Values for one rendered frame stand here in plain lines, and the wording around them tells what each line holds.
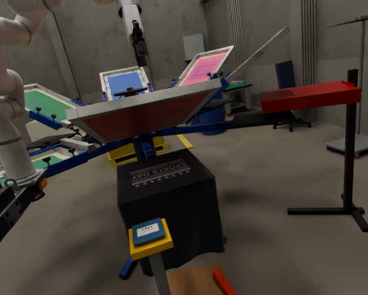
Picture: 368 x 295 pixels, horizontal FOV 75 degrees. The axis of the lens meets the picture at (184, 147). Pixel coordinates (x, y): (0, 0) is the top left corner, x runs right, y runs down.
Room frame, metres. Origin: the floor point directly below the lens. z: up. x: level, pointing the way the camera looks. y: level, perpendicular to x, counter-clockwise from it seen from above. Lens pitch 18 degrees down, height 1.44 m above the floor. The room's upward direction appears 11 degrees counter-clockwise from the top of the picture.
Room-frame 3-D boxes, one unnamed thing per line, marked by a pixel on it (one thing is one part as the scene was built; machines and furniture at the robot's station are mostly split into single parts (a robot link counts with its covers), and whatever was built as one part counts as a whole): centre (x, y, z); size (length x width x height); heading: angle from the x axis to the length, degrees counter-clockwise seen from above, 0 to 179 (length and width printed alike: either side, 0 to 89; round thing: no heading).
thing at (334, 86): (1.83, -0.97, 1.06); 0.61 x 0.46 x 0.12; 72
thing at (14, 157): (0.92, 0.67, 1.21); 0.16 x 0.13 x 0.15; 99
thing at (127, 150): (4.56, 0.93, 0.35); 1.20 x 0.92 x 0.70; 97
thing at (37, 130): (6.91, 2.67, 0.41); 2.18 x 1.83 x 0.82; 99
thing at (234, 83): (7.28, -1.41, 0.41); 2.38 x 0.86 x 0.83; 9
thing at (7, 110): (0.93, 0.66, 1.37); 0.13 x 0.10 x 0.16; 178
